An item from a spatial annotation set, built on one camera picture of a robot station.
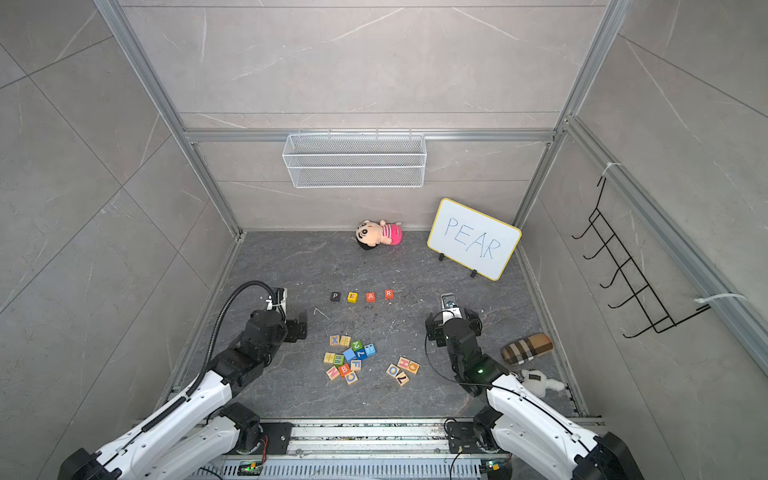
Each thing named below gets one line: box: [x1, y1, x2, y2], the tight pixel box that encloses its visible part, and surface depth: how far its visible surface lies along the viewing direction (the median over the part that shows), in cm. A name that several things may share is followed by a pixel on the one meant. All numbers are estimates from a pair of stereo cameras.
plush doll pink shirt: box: [355, 219, 403, 250], surface depth 113 cm
